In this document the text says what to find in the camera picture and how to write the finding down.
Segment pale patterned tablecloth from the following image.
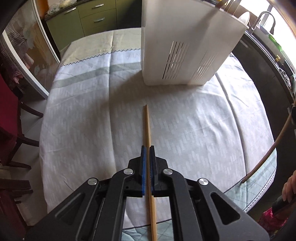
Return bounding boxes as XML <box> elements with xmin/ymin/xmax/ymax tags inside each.
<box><xmin>39</xmin><ymin>27</ymin><xmax>278</xmax><ymax>241</ymax></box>

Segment white slotted utensil holder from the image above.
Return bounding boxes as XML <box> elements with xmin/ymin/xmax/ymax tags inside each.
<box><xmin>140</xmin><ymin>1</ymin><xmax>248</xmax><ymax>85</ymax></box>

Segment green kitchen cabinets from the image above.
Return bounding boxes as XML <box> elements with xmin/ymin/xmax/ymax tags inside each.
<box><xmin>45</xmin><ymin>0</ymin><xmax>142</xmax><ymax>51</ymax></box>

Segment clear plastic spoon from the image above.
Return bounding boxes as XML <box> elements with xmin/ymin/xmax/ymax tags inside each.
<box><xmin>238</xmin><ymin>11</ymin><xmax>250</xmax><ymax>25</ymax></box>

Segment glass sliding door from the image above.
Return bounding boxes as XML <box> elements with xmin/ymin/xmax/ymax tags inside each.
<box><xmin>1</xmin><ymin>1</ymin><xmax>60</xmax><ymax>99</ymax></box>

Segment red upholstered wooden chair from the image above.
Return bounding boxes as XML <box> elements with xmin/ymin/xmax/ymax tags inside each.
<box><xmin>1</xmin><ymin>78</ymin><xmax>43</xmax><ymax>237</ymax></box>

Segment person's right hand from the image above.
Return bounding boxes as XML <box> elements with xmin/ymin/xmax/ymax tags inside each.
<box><xmin>282</xmin><ymin>171</ymin><xmax>296</xmax><ymax>203</ymax></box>

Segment chrome sink faucet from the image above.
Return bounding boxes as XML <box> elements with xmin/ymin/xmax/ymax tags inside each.
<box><xmin>249</xmin><ymin>11</ymin><xmax>276</xmax><ymax>35</ymax></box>

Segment bamboo chopstick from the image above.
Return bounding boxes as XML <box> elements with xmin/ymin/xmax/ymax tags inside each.
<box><xmin>241</xmin><ymin>100</ymin><xmax>295</xmax><ymax>183</ymax></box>
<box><xmin>144</xmin><ymin>105</ymin><xmax>158</xmax><ymax>241</ymax></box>

